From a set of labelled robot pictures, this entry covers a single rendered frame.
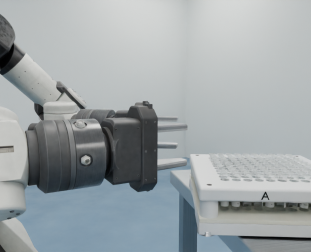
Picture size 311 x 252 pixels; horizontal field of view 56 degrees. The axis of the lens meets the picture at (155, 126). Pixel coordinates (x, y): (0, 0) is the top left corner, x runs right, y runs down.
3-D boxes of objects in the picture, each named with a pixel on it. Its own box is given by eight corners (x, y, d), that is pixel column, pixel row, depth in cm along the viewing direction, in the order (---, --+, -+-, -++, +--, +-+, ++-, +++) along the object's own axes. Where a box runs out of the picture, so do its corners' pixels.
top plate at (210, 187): (300, 163, 65) (300, 154, 64) (377, 205, 40) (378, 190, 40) (189, 162, 66) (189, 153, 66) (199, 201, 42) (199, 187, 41)
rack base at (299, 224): (299, 185, 65) (299, 175, 65) (374, 239, 41) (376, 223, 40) (189, 183, 66) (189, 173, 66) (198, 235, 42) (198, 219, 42)
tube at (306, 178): (305, 220, 46) (308, 173, 45) (309, 223, 45) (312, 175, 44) (297, 219, 46) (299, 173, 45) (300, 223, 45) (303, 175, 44)
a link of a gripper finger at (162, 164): (178, 156, 47) (143, 160, 44) (189, 160, 44) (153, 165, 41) (178, 166, 47) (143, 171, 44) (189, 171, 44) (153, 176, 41)
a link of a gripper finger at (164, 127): (190, 130, 43) (153, 132, 40) (178, 128, 46) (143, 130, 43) (190, 119, 43) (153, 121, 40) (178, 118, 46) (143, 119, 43)
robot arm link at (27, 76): (53, 124, 97) (-4, 76, 84) (82, 97, 97) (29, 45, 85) (58, 138, 87) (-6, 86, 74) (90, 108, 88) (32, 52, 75)
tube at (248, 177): (249, 218, 47) (251, 172, 46) (251, 222, 45) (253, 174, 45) (241, 218, 47) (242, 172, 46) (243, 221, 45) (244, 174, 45)
